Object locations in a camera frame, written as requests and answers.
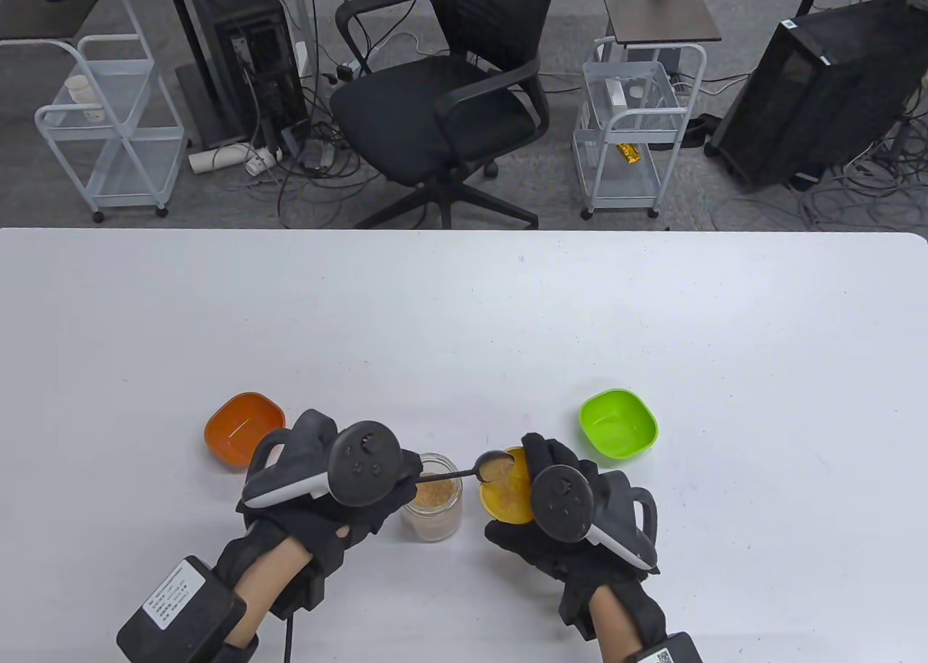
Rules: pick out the person's right hand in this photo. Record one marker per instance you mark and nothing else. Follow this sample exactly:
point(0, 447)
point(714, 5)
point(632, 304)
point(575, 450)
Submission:
point(536, 547)

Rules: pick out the brown sugar granules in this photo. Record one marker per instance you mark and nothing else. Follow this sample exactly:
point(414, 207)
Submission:
point(516, 502)
point(435, 494)

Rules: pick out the brown wooden side table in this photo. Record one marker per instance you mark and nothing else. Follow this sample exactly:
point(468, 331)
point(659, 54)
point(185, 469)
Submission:
point(660, 10)

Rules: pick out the gold snack packet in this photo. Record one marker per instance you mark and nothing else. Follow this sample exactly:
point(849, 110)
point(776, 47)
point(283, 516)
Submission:
point(629, 154)

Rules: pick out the green plastic dish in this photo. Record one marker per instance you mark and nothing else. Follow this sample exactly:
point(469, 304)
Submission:
point(616, 423)

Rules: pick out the yellow plastic dish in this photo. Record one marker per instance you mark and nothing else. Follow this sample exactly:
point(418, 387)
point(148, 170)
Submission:
point(489, 502)

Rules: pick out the dark desk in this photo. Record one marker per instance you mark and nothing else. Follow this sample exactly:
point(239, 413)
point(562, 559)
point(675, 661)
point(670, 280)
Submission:
point(36, 21)

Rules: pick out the black computer tower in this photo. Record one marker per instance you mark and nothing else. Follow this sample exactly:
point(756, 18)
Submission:
point(812, 97)
point(239, 10)

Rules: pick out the person's left hand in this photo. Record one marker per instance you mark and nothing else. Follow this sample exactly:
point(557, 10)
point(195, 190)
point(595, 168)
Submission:
point(319, 525)

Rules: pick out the black wrist sensor box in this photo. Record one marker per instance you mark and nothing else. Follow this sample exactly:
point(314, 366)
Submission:
point(667, 652)
point(181, 612)

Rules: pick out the orange plastic dish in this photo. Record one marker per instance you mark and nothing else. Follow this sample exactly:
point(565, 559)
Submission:
point(232, 423)

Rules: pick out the person's left forearm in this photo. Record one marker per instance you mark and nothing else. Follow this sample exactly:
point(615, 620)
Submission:
point(264, 576)

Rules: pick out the person's right forearm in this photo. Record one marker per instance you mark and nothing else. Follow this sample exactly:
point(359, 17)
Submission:
point(612, 627)

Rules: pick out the black grey tracking controller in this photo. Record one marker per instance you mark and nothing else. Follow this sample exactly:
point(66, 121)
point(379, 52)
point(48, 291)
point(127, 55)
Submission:
point(562, 500)
point(362, 463)

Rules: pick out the white rolled tube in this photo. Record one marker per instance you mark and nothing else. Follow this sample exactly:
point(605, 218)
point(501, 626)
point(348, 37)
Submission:
point(217, 158)

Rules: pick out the clear glass jar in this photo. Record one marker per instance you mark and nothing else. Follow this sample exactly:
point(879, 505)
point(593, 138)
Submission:
point(435, 526)

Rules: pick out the black office chair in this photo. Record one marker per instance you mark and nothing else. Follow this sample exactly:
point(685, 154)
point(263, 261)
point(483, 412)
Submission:
point(428, 112)

